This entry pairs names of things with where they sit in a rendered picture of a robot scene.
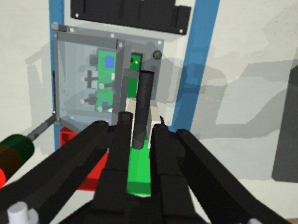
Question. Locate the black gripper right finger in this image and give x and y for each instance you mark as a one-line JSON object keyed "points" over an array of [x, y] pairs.
{"points": [[222, 197]]}

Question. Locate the green open-top bin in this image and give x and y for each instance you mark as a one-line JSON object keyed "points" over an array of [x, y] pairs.
{"points": [[139, 171]]}

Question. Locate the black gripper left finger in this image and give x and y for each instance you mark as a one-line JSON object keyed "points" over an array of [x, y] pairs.
{"points": [[39, 195]]}

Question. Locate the red open-top bin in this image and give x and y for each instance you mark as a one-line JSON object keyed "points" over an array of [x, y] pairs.
{"points": [[89, 184]]}

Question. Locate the green circuit board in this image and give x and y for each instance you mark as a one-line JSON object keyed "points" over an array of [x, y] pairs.
{"points": [[132, 83]]}

